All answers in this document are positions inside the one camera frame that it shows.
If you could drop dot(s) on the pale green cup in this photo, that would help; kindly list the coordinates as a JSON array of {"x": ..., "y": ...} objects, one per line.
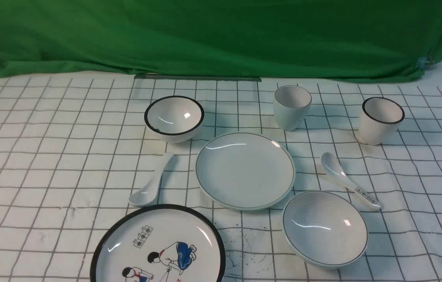
[{"x": 290, "y": 106}]

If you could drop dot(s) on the plain white ceramic spoon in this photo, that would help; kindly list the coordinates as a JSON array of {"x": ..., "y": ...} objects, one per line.
[{"x": 147, "y": 194}]

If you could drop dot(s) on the pale green-rimmed bowl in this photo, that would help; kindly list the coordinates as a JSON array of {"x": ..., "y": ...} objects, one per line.
[{"x": 324, "y": 229}]

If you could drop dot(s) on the pale green-rimmed plate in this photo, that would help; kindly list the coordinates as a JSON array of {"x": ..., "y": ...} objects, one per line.
[{"x": 245, "y": 171}]

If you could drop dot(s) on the black-rimmed white bowl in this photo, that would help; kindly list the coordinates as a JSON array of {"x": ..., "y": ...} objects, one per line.
[{"x": 174, "y": 119}]

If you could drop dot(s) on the white checkered tablecloth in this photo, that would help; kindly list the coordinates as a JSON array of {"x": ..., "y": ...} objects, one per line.
[{"x": 73, "y": 149}]

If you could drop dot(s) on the white spoon with print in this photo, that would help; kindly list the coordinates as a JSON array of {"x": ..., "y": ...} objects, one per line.
[{"x": 332, "y": 167}]

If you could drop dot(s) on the black-rimmed cartoon plate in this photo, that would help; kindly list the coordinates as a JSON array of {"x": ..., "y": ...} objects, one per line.
[{"x": 160, "y": 243}]

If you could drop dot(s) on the black-rimmed white cup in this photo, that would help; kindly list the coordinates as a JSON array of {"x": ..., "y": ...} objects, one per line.
[{"x": 379, "y": 117}]

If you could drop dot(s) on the green backdrop cloth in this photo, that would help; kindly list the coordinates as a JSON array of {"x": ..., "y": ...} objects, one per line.
[{"x": 361, "y": 41}]

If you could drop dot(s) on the blue metal clip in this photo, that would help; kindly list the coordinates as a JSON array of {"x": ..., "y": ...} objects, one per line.
[{"x": 425, "y": 63}]

